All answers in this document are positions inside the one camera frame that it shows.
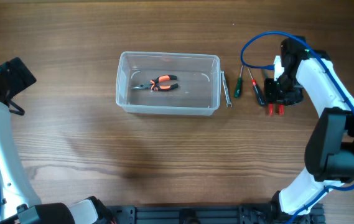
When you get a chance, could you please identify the right blue cable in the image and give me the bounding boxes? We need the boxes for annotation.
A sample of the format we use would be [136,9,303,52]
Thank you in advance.
[240,30,354,224]

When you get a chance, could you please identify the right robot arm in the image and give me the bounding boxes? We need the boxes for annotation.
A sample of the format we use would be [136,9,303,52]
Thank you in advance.
[264,36,354,223]

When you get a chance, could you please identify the black aluminium rail base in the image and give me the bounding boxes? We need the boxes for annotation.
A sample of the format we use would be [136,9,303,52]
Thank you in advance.
[101,203,325,224]

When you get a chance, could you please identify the clear plastic container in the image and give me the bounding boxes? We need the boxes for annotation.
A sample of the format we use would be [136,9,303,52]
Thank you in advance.
[115,51,221,116]

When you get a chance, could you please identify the red black screwdriver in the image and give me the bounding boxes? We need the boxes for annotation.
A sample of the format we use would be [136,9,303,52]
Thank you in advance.
[248,68,266,106]

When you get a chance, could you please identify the silver wrench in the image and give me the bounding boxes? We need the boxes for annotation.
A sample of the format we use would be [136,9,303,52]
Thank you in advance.
[221,70,233,108]

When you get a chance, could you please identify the red handle cutters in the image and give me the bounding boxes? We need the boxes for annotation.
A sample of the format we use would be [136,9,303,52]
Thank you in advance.
[260,68,286,116]

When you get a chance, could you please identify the green handle screwdriver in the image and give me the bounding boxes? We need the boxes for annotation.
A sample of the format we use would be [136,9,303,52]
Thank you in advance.
[234,65,244,98]

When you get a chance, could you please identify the orange black pliers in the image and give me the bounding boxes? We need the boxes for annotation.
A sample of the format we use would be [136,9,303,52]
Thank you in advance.
[129,75,179,92]

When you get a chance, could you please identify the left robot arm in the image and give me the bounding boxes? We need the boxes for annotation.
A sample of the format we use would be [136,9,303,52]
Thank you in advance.
[0,57,118,223]

